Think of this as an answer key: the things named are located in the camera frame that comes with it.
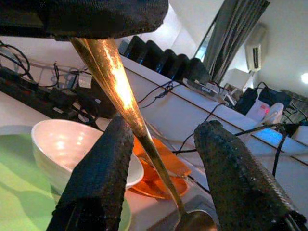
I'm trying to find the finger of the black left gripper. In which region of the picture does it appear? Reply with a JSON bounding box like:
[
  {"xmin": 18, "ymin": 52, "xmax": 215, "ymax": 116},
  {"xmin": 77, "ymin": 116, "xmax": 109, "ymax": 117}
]
[{"xmin": 0, "ymin": 0, "xmax": 169, "ymax": 41}]

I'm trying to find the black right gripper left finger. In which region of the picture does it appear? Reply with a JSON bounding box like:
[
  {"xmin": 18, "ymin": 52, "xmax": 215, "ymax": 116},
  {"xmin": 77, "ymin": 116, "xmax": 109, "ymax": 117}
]
[{"xmin": 47, "ymin": 115, "xmax": 134, "ymax": 231}]

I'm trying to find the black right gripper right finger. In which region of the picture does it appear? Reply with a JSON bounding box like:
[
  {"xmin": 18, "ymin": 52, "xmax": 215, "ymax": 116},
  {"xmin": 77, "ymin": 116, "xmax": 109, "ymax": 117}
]
[{"xmin": 193, "ymin": 120, "xmax": 308, "ymax": 231}]

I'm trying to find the gold metal spoon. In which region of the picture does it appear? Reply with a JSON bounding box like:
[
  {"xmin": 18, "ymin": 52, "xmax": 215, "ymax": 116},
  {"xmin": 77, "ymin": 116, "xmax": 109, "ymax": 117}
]
[{"xmin": 69, "ymin": 37, "xmax": 217, "ymax": 231}]

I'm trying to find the orange plastic plate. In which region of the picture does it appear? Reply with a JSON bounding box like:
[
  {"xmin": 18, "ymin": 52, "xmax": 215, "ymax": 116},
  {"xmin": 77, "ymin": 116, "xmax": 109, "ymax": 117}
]
[{"xmin": 127, "ymin": 177, "xmax": 189, "ymax": 201}]

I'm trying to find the black rounded battery pack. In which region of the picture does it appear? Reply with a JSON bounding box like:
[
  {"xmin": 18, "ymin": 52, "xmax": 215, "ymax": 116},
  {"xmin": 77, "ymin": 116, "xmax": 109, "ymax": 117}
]
[
  {"xmin": 158, "ymin": 49, "xmax": 179, "ymax": 77},
  {"xmin": 187, "ymin": 57, "xmax": 212, "ymax": 84},
  {"xmin": 124, "ymin": 35, "xmax": 148, "ymax": 61},
  {"xmin": 173, "ymin": 54, "xmax": 193, "ymax": 81},
  {"xmin": 141, "ymin": 40, "xmax": 167, "ymax": 71}
]

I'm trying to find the white ceramic bowl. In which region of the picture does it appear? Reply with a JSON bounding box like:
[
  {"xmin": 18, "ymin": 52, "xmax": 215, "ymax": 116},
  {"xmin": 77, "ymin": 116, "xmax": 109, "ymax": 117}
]
[{"xmin": 31, "ymin": 119, "xmax": 145, "ymax": 195}]

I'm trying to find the silver metal spoon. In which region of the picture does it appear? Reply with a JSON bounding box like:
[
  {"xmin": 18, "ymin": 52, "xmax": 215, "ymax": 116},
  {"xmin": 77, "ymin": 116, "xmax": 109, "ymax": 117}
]
[{"xmin": 138, "ymin": 154, "xmax": 193, "ymax": 181}]

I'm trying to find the orange plastic bowl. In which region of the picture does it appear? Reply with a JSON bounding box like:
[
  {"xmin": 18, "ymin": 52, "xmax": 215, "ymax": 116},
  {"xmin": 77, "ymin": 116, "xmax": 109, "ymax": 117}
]
[{"xmin": 131, "ymin": 136, "xmax": 193, "ymax": 179}]

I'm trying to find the black flat power brick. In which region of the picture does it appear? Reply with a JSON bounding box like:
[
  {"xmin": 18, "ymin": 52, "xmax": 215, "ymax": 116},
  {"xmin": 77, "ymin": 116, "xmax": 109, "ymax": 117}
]
[{"xmin": 77, "ymin": 78, "xmax": 118, "ymax": 119}]

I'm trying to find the white power strip red light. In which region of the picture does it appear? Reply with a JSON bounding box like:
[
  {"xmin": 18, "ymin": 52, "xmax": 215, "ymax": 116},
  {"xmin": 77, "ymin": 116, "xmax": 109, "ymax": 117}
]
[{"xmin": 250, "ymin": 100, "xmax": 285, "ymax": 126}]

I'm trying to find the green plate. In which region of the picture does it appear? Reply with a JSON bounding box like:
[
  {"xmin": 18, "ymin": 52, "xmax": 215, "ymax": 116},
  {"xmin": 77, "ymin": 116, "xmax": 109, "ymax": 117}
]
[{"xmin": 0, "ymin": 133, "xmax": 132, "ymax": 231}]

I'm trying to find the black charger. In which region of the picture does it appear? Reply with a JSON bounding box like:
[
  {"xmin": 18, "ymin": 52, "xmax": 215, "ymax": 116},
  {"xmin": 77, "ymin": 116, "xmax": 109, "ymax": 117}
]
[
  {"xmin": 258, "ymin": 86, "xmax": 292, "ymax": 108},
  {"xmin": 234, "ymin": 88, "xmax": 258, "ymax": 116}
]

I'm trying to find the black power strip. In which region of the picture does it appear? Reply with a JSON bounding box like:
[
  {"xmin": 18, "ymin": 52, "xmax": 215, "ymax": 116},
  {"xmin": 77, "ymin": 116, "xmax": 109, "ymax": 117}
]
[{"xmin": 0, "ymin": 67, "xmax": 80, "ymax": 118}]

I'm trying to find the grey flat device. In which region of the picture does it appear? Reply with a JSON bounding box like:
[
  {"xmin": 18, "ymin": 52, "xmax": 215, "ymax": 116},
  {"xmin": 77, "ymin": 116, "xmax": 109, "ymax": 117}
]
[{"xmin": 182, "ymin": 77, "xmax": 221, "ymax": 97}]

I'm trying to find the white air conditioner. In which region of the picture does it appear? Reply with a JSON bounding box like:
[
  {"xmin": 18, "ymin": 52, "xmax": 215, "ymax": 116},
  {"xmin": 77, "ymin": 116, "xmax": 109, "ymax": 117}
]
[{"xmin": 244, "ymin": 23, "xmax": 268, "ymax": 72}]

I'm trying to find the grey striped curtain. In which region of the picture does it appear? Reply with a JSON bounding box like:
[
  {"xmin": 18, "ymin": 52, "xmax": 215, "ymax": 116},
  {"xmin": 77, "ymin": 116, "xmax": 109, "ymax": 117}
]
[{"xmin": 193, "ymin": 0, "xmax": 270, "ymax": 84}]

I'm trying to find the black thin cable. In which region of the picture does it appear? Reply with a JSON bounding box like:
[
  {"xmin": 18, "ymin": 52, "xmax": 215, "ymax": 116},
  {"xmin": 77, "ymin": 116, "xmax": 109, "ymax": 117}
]
[
  {"xmin": 271, "ymin": 124, "xmax": 290, "ymax": 177},
  {"xmin": 172, "ymin": 103, "xmax": 226, "ymax": 155}
]

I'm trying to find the black knotted cable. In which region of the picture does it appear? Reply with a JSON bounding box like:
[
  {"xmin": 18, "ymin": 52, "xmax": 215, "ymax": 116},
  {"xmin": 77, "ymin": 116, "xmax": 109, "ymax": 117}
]
[{"xmin": 137, "ymin": 80, "xmax": 183, "ymax": 104}]

